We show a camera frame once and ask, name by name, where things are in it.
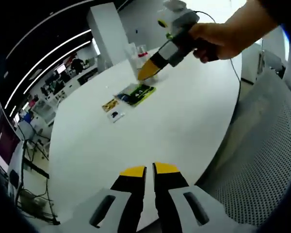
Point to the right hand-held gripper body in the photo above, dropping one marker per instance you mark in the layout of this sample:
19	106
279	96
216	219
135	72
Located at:
184	21

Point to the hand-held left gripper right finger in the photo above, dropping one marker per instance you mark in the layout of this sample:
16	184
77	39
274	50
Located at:
167	189

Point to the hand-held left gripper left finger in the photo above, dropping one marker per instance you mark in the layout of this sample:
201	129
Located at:
133	194

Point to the white skincare bottle red collar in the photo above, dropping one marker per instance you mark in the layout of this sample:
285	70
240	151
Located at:
141	55

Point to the white skincare tube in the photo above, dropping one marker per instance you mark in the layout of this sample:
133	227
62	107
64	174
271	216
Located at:
132	60

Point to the green black skincare sachet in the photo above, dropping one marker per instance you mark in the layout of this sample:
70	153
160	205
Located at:
138	94

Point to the gold foil skincare sachet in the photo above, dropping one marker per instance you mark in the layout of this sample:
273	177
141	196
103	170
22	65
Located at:
110	105

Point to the blue storage bin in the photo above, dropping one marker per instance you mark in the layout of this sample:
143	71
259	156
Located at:
26	118

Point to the person's right hand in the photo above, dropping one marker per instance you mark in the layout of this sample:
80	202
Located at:
213	41

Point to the long ceiling light strip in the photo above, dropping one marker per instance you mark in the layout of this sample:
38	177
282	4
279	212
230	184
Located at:
63	47
63	59

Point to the white mesh chair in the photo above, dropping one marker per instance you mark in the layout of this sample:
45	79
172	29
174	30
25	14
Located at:
262	157

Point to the black computer mouse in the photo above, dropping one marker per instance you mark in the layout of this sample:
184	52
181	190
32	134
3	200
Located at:
14	177

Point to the white computer desk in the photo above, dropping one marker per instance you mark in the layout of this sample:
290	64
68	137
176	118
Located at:
17	155

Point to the computer monitor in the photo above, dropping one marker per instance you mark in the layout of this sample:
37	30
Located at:
3	140

